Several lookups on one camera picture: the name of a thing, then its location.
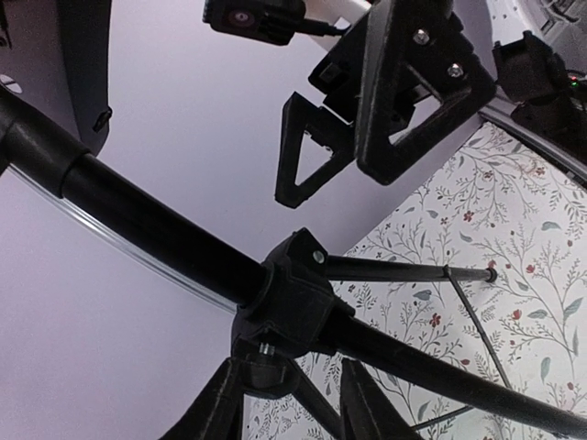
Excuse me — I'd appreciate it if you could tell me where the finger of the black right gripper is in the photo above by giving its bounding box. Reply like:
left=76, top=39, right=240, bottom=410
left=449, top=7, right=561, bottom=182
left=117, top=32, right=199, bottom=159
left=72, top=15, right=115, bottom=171
left=275, top=93, right=354, bottom=209
left=355, top=1, right=496, bottom=185

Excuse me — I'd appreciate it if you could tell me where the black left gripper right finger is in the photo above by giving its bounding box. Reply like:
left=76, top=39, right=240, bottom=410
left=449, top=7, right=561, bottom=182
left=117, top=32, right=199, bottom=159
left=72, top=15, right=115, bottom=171
left=339, top=358, right=420, bottom=440

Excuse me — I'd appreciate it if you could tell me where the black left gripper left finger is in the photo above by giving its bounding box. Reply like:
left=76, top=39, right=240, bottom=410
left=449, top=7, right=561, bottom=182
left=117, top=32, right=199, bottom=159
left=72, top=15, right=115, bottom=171
left=161, top=357, right=243, bottom=440

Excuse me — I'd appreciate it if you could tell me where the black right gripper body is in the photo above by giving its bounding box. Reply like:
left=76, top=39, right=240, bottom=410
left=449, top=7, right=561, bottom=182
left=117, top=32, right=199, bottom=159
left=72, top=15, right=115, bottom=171
left=308, top=27, right=366, bottom=124

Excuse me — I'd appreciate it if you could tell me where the black music stand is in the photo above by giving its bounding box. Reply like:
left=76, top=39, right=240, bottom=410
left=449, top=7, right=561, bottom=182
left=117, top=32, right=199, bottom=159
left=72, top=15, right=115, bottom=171
left=0, top=0, right=587, bottom=440

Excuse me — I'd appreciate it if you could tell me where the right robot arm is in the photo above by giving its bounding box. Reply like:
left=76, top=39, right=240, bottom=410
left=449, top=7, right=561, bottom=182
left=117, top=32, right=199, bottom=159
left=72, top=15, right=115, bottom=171
left=275, top=1, right=586, bottom=208

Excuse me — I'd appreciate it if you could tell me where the floral table mat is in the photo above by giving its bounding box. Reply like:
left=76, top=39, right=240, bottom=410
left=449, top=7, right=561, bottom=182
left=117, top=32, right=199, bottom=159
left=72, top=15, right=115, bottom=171
left=240, top=121, right=587, bottom=440

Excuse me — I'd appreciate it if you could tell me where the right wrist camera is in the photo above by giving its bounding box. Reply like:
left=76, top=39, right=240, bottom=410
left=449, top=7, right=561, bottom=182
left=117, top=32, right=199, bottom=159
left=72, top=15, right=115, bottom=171
left=203, top=0, right=306, bottom=46

